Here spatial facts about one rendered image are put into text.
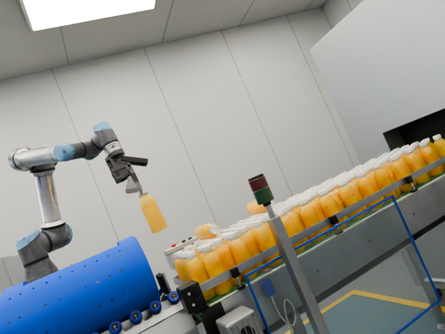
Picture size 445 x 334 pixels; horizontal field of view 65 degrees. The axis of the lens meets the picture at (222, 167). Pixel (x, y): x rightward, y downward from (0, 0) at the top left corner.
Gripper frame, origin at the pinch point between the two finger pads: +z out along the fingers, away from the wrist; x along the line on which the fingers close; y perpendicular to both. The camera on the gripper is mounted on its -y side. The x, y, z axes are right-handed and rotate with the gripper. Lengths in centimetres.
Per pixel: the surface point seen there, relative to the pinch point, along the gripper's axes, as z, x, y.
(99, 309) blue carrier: 33.3, 13.2, 33.2
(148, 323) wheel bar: 46, 9, 21
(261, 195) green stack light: 27, 39, -29
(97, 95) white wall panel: -184, -251, -52
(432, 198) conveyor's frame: 68, 17, -120
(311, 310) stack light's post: 69, 33, -26
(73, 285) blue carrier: 22.1, 14.0, 37.1
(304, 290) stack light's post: 62, 33, -27
